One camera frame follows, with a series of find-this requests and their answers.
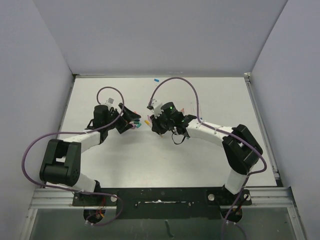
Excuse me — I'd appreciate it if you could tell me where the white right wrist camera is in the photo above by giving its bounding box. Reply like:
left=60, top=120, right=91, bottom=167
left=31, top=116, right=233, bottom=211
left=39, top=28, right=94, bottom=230
left=147, top=99, right=163, bottom=118

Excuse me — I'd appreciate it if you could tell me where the aluminium rail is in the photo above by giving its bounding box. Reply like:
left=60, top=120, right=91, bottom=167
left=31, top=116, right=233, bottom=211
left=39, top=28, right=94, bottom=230
left=20, top=187, right=307, bottom=240
left=243, top=72, right=283, bottom=187

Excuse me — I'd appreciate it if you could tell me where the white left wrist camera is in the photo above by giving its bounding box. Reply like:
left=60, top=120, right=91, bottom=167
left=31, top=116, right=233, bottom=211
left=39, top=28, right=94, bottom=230
left=104, top=97, right=114, bottom=108

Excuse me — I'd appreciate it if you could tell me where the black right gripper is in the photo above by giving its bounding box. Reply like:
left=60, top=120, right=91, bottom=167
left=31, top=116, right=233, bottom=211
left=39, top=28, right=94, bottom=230
left=150, top=110, right=175, bottom=135

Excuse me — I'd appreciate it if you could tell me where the aluminium right rail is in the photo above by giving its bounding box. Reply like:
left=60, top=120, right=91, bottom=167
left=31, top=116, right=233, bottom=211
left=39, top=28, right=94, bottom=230
left=243, top=72, right=283, bottom=187

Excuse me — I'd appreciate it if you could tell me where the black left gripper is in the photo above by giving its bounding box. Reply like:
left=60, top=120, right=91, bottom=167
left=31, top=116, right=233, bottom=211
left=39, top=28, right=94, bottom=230
left=104, top=103, right=140, bottom=134

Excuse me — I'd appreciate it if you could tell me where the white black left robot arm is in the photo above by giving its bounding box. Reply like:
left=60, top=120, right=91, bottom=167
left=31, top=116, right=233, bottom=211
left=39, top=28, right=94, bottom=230
left=39, top=103, right=141, bottom=206

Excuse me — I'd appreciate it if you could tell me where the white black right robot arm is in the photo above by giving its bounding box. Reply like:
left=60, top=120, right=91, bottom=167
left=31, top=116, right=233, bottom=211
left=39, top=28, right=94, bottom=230
left=147, top=99, right=263, bottom=205

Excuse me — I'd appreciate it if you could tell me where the aluminium front rail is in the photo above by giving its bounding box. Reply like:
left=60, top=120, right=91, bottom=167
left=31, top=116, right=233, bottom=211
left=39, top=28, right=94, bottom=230
left=20, top=187, right=307, bottom=240

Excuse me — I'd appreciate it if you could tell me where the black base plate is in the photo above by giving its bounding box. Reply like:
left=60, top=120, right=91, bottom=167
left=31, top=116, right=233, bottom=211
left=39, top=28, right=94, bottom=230
left=72, top=187, right=252, bottom=220

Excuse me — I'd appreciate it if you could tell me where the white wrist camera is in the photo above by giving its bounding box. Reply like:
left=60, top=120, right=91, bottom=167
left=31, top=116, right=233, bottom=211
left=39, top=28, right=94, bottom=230
left=104, top=97, right=114, bottom=108
left=147, top=99, right=163, bottom=118

